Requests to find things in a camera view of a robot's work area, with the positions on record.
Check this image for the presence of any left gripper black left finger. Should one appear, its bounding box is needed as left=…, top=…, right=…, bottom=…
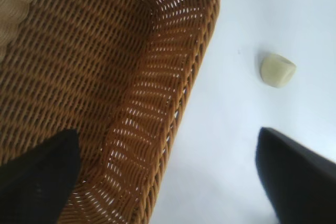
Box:
left=0, top=129, right=81, bottom=224

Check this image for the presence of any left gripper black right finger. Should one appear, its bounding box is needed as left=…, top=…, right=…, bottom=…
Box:
left=254, top=126, right=336, bottom=224

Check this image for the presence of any pale yellow egg yolk pastry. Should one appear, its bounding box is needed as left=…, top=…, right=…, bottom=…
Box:
left=260, top=53, right=297, bottom=88

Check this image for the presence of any brown woven wicker basket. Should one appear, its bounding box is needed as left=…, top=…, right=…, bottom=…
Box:
left=0, top=0, right=222, bottom=224

